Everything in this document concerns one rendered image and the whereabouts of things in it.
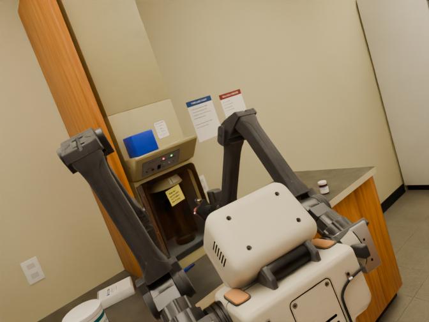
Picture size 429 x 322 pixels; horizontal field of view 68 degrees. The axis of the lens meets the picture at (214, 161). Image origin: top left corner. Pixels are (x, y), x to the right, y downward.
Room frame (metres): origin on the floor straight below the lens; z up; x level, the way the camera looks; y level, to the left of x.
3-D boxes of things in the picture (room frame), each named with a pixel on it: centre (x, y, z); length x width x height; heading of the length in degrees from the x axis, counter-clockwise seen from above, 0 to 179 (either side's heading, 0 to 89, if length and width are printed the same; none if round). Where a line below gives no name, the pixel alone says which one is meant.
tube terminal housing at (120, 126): (1.57, 0.30, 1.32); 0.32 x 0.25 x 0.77; 125
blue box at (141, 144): (1.37, 0.27, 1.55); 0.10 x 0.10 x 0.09; 35
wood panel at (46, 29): (1.47, 0.51, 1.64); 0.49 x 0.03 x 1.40; 35
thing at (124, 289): (1.38, 0.62, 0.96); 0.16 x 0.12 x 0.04; 108
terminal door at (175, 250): (1.46, 0.23, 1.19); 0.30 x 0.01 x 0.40; 124
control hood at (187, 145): (1.42, 0.20, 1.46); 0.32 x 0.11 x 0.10; 125
